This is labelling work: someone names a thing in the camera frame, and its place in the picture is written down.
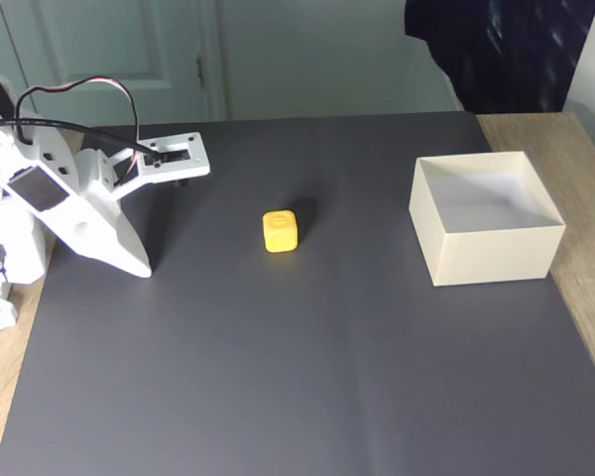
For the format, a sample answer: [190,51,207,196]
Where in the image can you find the yellow cube block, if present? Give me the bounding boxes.
[262,209,299,255]

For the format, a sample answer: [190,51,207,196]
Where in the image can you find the white open box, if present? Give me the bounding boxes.
[408,151,568,289]

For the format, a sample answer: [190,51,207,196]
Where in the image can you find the pale green panel door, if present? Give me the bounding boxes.
[0,0,225,125]

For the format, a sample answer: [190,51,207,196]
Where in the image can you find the dark grey table mat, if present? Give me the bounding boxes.
[0,110,595,476]

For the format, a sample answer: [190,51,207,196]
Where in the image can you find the black hanging cloth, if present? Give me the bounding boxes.
[404,0,595,115]

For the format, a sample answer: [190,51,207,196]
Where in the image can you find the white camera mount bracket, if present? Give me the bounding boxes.
[72,131,212,200]

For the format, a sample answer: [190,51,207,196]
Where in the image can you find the black camera module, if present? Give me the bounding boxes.
[151,148,190,166]

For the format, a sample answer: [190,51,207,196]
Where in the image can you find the red and black servo wire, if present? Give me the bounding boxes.
[14,74,144,187]

